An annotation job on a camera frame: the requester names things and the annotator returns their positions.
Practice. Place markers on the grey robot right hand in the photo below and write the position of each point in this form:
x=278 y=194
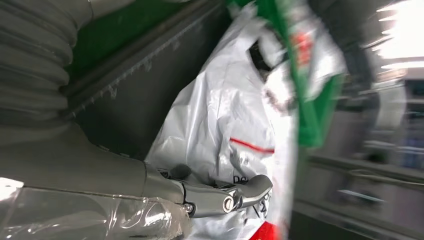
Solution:
x=82 y=165

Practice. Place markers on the clear plastic wrap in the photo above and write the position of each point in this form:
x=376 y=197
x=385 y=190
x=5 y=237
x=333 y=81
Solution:
x=82 y=218

